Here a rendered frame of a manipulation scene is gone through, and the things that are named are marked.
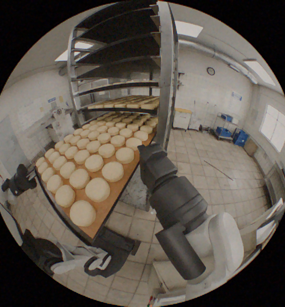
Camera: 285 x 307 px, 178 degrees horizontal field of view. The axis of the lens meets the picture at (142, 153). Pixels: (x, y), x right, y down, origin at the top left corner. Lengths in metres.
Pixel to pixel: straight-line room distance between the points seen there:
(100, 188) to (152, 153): 0.12
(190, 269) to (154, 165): 0.17
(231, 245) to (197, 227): 0.06
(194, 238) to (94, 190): 0.18
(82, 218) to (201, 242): 0.18
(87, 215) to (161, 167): 0.15
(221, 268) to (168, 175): 0.17
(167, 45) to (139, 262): 1.59
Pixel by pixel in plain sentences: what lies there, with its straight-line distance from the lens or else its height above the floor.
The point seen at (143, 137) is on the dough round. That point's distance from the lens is 0.30.
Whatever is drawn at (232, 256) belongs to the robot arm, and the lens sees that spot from 0.15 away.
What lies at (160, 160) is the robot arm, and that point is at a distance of 0.17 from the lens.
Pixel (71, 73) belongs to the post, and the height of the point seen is 1.45.
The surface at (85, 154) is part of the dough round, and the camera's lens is 0.28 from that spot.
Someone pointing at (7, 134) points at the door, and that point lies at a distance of 4.11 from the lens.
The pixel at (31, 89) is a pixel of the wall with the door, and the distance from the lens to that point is 4.36.
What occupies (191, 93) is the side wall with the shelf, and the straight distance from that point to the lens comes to 3.71.
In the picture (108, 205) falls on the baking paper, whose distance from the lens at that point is 0.19.
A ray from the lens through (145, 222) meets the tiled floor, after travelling 1.31.
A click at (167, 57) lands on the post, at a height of 1.40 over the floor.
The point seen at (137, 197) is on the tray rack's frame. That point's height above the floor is 0.15.
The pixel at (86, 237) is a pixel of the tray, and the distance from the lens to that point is 0.20.
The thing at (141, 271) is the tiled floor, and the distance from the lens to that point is 1.42.
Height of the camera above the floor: 1.30
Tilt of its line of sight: 41 degrees down
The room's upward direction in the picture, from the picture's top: straight up
